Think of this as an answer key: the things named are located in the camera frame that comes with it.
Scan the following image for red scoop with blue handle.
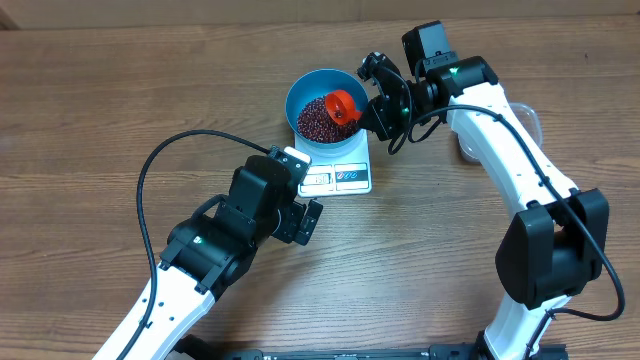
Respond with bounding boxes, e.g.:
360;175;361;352
324;90;361;126

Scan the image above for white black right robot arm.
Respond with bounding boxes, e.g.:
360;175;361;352
357;21;610;359

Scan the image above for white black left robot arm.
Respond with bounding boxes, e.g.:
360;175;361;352
96;147;322;359

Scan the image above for white digital kitchen scale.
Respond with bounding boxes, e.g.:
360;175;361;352
294;129;373;198

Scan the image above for red beans in bowl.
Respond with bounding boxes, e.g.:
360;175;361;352
297;97;359;143

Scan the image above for teal blue bowl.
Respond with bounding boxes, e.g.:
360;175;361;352
285;68;369;133

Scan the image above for clear plastic food container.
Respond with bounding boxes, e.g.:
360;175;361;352
457;102;543;163

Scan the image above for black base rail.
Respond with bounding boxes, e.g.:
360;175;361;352
169;334;571;360

